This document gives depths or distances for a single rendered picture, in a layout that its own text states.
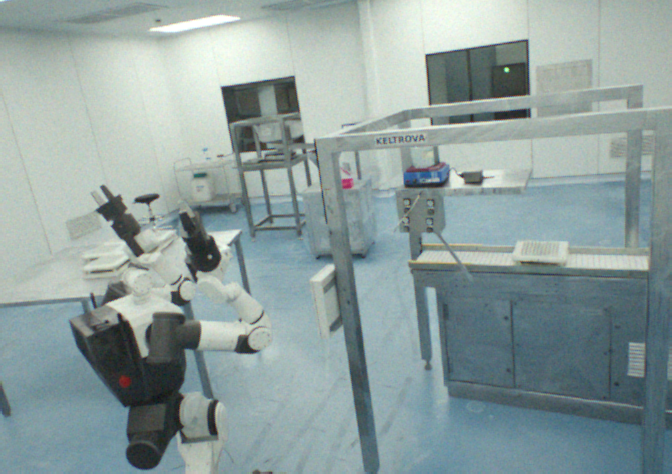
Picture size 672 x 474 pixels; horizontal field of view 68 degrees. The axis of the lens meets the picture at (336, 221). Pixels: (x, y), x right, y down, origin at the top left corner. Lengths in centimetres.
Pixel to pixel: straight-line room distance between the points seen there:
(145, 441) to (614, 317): 208
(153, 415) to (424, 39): 656
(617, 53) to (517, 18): 134
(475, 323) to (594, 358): 58
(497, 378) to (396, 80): 547
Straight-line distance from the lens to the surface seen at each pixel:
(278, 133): 608
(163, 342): 157
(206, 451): 228
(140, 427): 185
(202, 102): 887
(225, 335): 162
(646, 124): 171
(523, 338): 281
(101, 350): 170
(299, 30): 807
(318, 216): 523
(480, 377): 298
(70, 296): 338
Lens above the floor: 182
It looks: 16 degrees down
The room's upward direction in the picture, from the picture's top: 8 degrees counter-clockwise
